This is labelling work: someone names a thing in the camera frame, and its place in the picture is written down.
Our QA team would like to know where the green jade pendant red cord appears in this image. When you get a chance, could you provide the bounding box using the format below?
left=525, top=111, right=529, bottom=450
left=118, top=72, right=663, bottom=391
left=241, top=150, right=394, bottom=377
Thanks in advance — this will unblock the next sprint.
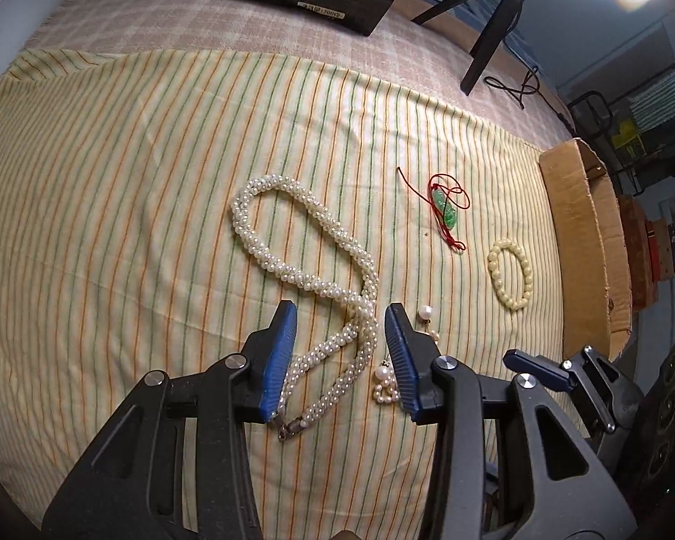
left=396, top=167, right=472, bottom=254

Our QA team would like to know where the yellow striped cloth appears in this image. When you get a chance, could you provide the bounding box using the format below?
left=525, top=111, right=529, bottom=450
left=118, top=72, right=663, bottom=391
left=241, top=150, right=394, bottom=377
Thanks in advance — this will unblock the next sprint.
left=0, top=48, right=603, bottom=540

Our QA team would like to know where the black ring light cable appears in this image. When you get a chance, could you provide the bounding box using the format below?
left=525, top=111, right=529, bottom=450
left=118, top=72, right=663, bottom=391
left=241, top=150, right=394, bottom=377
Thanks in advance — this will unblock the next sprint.
left=484, top=64, right=577, bottom=139

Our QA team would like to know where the blue patterned bedsheet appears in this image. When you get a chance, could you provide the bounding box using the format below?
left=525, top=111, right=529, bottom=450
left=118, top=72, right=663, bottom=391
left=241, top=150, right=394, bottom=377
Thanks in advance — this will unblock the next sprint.
left=394, top=0, right=541, bottom=68

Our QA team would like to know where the black tripod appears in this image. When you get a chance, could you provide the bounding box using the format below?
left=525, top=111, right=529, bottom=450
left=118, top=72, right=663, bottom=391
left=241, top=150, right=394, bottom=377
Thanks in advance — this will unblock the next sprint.
left=410, top=0, right=546, bottom=96

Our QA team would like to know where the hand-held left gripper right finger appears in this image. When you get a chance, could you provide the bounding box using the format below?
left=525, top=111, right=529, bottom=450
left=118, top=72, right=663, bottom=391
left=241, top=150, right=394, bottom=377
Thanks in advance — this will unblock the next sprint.
left=383, top=302, right=639, bottom=540

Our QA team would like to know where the small pearl bracelet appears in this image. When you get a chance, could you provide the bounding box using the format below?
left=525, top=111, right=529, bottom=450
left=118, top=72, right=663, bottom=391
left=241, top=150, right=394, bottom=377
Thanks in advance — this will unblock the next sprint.
left=371, top=304, right=442, bottom=406

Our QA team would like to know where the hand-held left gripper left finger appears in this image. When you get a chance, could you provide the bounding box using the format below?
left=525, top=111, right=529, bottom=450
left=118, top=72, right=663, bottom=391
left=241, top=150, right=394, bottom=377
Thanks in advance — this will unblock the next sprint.
left=42, top=299, right=299, bottom=540

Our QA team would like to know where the cardboard box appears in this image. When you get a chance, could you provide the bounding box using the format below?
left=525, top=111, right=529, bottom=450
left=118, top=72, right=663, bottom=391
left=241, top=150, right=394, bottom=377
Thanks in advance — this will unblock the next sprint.
left=539, top=138, right=634, bottom=362

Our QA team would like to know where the beige plaid blanket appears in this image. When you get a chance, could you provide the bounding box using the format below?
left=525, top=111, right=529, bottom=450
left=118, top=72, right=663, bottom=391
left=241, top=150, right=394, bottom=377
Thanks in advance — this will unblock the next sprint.
left=11, top=0, right=575, bottom=153

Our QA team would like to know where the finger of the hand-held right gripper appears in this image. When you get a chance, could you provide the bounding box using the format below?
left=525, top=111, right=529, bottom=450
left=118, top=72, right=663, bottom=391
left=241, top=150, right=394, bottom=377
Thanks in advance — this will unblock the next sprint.
left=503, top=349, right=577, bottom=393

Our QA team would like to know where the cream bead bracelet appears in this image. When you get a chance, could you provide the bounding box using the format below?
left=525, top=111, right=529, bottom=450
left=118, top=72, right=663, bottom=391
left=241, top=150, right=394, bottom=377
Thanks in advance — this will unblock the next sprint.
left=486, top=239, right=534, bottom=311

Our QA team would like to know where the black metal rack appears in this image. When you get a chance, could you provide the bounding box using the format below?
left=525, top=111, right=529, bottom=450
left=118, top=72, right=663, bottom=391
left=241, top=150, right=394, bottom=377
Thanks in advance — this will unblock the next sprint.
left=568, top=90, right=615, bottom=143

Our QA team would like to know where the reddish brown box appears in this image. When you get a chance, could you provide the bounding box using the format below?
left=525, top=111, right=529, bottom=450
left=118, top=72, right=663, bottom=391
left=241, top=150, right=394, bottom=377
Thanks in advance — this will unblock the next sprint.
left=619, top=197, right=675, bottom=307

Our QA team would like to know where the twisted white pearl necklace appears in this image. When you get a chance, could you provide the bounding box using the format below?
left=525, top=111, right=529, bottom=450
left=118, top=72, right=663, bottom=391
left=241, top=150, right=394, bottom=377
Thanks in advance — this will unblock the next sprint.
left=230, top=175, right=379, bottom=442

